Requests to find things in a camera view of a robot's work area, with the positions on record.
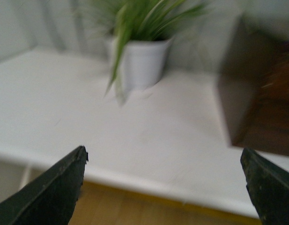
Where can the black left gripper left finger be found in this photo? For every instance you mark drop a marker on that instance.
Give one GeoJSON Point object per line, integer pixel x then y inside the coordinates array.
{"type": "Point", "coordinates": [50, 199]}

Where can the green artificial grass plant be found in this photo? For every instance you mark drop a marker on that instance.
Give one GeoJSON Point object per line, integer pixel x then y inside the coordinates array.
{"type": "Point", "coordinates": [128, 21]}

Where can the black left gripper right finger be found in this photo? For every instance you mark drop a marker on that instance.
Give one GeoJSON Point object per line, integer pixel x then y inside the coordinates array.
{"type": "Point", "coordinates": [268, 188]}

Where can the dark wooden drawer box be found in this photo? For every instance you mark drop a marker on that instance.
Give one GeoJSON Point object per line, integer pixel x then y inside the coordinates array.
{"type": "Point", "coordinates": [254, 85]}

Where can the white plant pot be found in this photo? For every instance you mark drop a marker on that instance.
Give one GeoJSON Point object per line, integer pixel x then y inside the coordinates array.
{"type": "Point", "coordinates": [142, 63]}

